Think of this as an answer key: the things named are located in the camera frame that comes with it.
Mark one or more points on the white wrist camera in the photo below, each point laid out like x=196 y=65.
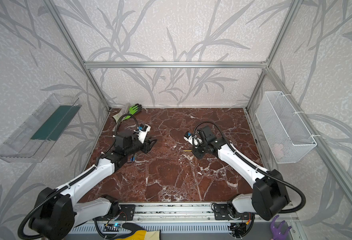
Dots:
x=192 y=139
x=143 y=130

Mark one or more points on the clear plastic wall tray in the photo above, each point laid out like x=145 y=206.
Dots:
x=32 y=141

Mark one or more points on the grey work glove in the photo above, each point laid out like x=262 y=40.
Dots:
x=124 y=110

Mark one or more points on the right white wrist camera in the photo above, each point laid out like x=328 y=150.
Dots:
x=192 y=139

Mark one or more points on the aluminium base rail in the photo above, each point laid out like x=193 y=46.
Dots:
x=176 y=218

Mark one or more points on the blue key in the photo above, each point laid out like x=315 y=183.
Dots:
x=133 y=158

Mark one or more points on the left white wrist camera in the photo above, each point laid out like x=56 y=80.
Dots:
x=143 y=130

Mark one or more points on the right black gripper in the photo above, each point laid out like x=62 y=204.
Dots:
x=198 y=151

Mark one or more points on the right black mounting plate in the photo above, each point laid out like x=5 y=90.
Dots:
x=228 y=212

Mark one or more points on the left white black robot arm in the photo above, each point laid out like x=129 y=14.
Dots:
x=57 y=211

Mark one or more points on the black mounting plate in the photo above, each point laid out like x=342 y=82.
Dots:
x=228 y=212
x=121 y=213

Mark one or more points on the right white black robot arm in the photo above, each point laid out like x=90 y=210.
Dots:
x=270 y=196

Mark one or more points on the green black work glove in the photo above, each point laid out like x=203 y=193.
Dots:
x=135 y=109

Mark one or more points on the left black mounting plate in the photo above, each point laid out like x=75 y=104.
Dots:
x=121 y=213

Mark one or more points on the yellow black glove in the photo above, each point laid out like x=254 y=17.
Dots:
x=137 y=233

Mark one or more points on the purple hand-shaped object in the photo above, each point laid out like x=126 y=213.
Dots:
x=277 y=233

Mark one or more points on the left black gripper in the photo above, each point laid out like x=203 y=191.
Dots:
x=144 y=145

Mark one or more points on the white wire mesh basket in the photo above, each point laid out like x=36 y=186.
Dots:
x=282 y=124

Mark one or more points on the pink object in basket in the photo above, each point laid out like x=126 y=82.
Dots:
x=278 y=151

